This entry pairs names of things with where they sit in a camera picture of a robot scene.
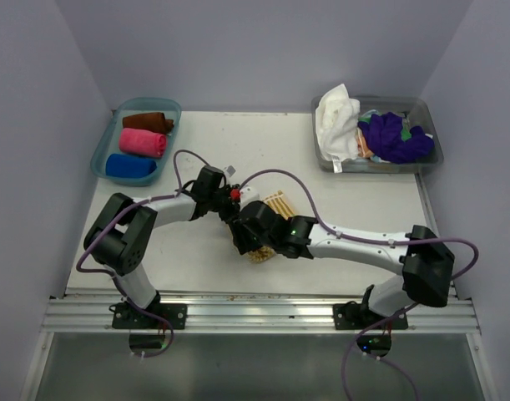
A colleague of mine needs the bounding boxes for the blue towel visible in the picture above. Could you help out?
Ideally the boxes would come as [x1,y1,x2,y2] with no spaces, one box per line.
[105,154,157,179]

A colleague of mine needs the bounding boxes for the grey plastic bin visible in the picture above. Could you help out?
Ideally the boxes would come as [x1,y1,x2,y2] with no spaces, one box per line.
[311,95,446,175]

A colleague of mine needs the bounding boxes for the peach patterned cloth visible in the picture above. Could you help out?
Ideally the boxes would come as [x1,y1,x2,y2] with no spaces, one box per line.
[356,128,382,163]

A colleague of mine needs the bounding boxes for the pink rolled towel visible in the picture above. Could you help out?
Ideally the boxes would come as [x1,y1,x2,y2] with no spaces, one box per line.
[119,128,167,159]

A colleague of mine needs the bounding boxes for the teal plastic tray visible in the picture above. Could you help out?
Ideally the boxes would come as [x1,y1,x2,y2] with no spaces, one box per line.
[90,97,182,187]

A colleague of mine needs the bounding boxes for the yellow white striped towel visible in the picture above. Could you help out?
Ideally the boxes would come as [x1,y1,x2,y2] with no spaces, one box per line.
[243,190,295,264]

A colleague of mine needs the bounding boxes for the aluminium mounting rail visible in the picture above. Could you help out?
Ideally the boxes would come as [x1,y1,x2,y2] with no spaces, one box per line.
[41,291,480,334]

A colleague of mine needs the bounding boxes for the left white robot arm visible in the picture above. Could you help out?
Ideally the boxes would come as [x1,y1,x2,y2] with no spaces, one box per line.
[77,166,241,328]

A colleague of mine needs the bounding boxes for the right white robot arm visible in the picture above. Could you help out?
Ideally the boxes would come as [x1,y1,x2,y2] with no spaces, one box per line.
[230,200,454,328]

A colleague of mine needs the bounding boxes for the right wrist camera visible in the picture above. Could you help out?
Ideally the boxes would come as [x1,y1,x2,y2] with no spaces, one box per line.
[240,185,260,208]

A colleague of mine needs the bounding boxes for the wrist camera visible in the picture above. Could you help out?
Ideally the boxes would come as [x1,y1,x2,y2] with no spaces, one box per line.
[240,185,260,208]
[223,165,236,179]

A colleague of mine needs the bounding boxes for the brown rolled towel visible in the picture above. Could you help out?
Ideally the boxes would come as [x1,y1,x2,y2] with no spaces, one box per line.
[122,112,174,135]

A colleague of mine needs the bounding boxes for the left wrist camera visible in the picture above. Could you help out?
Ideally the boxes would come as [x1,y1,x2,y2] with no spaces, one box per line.
[223,165,236,179]

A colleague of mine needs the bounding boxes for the purple towel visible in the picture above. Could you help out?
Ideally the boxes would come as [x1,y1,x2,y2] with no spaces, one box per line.
[357,112,435,164]

